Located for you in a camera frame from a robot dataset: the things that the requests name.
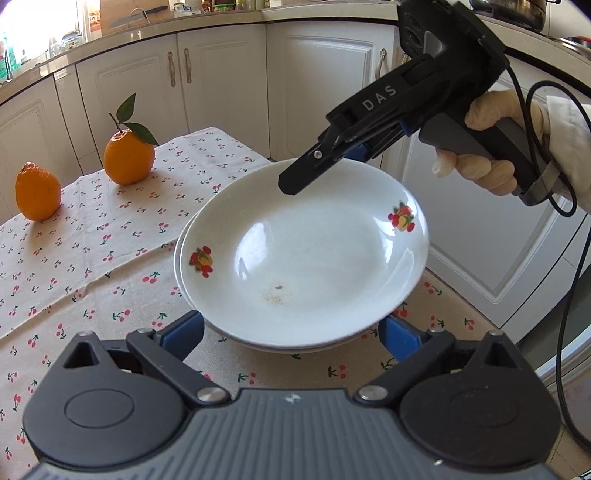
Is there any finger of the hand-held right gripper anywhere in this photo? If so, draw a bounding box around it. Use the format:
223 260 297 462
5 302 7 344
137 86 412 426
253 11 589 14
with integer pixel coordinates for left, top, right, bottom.
350 122 413 162
278 130 352 195

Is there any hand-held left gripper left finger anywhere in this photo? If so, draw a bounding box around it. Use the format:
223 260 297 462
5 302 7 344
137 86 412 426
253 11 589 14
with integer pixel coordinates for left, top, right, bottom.
46 311 230 409

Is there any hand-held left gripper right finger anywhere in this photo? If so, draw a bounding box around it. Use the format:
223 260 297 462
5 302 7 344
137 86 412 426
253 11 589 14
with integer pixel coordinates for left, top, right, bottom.
355 314 539 409

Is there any stained white fruit print plate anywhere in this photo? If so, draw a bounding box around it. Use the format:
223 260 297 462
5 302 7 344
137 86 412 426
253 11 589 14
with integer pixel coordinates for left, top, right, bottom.
177 158 431 349

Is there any white sleeved right forearm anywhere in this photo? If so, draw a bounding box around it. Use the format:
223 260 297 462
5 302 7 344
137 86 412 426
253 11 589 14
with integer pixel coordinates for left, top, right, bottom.
545 95 591 213

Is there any person's right hand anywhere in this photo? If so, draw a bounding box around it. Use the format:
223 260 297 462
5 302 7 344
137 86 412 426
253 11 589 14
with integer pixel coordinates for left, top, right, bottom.
431 89 552 197

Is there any stainless steel pot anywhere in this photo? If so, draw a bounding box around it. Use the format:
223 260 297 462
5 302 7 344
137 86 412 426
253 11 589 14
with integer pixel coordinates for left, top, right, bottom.
471 0 552 33

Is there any cherry print tablecloth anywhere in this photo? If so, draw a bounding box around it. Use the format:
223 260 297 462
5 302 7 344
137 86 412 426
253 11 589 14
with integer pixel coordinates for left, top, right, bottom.
0 127 481 467

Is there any orange citrus fruit with leaves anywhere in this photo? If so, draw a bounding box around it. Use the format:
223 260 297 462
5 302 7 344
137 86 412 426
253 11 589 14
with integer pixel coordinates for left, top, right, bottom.
103 92 160 186

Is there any kitchen countertop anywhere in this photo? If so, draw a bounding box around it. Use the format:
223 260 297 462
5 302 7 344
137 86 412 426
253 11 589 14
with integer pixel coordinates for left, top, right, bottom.
0 9 591 93

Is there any wooden cutting board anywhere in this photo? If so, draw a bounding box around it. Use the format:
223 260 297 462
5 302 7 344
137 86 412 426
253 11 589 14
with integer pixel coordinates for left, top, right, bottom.
99 7 174 35

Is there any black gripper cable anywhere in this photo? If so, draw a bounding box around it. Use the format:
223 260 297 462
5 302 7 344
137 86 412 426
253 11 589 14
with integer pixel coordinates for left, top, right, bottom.
505 55 591 455

